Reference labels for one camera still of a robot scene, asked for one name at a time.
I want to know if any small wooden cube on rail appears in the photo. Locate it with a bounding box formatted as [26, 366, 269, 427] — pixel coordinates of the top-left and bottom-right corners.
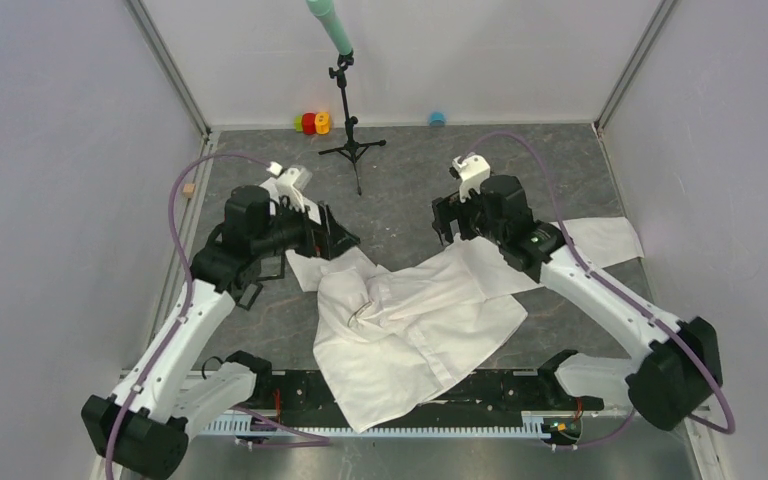
[181, 183, 196, 199]

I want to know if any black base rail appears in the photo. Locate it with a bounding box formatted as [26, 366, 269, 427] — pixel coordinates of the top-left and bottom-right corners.
[210, 368, 605, 432]

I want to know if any blue cylinder toy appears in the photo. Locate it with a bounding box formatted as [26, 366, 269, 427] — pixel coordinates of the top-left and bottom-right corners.
[427, 111, 447, 127]

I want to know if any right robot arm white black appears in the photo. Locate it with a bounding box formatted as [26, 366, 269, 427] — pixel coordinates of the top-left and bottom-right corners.
[431, 175, 735, 434]

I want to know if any teal foam pole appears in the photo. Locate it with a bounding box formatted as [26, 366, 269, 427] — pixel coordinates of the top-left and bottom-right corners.
[305, 0, 353, 56]

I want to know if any red toy block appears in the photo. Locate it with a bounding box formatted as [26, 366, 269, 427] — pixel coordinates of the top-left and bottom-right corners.
[299, 112, 317, 135]

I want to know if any black tripod stand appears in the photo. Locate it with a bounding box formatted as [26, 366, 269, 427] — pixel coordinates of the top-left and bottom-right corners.
[318, 52, 387, 196]

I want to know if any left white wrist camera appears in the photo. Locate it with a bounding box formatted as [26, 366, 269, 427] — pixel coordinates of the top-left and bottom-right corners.
[267, 162, 312, 212]

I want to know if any white button shirt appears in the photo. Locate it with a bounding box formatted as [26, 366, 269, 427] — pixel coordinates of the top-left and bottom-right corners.
[261, 175, 645, 435]

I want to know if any black frame display box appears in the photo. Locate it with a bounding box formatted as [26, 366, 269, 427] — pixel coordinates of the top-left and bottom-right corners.
[230, 254, 287, 311]

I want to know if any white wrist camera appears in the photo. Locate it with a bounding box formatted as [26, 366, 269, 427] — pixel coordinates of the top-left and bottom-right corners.
[267, 162, 312, 212]
[451, 152, 491, 203]

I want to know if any orange toy block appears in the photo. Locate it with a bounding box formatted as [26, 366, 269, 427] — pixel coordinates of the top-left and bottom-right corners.
[314, 112, 332, 135]

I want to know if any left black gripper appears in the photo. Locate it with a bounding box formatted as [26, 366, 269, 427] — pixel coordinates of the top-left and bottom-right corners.
[254, 196, 359, 260]

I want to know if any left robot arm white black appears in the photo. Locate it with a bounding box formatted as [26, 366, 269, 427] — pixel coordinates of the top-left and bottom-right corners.
[81, 185, 360, 479]

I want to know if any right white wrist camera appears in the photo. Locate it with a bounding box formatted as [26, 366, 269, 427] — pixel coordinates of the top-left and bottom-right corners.
[451, 152, 491, 203]

